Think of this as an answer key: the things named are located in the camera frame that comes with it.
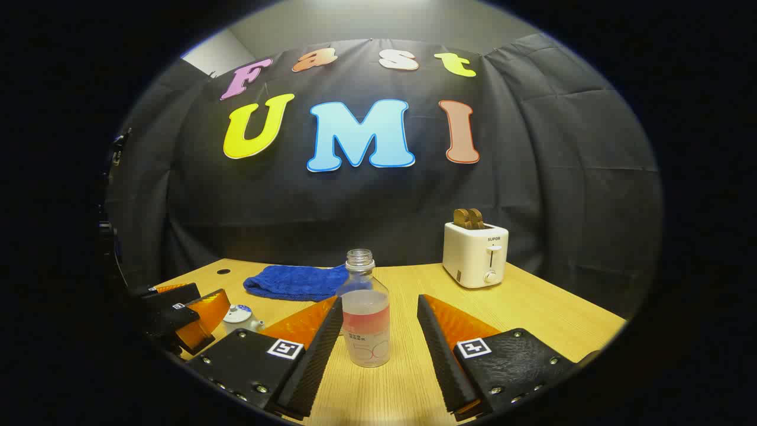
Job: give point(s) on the brown bread slice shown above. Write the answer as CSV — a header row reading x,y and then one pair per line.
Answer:
x,y
478,219
461,220

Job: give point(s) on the white teacup lid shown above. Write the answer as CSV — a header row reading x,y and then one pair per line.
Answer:
x,y
239,313

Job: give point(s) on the clear plastic water bottle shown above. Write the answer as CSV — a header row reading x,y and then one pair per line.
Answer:
x,y
366,331

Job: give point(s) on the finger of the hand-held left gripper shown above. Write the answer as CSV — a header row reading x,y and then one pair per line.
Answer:
x,y
171,294
204,319

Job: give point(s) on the white ceramic teacup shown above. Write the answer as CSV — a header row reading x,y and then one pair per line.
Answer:
x,y
249,327

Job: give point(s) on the white toaster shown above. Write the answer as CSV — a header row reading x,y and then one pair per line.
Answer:
x,y
473,254

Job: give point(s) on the blue towel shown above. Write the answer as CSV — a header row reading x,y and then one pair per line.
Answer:
x,y
295,283

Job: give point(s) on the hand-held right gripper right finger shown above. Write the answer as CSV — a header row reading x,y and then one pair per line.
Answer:
x,y
440,361

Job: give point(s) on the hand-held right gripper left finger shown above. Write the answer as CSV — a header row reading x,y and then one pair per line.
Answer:
x,y
319,361

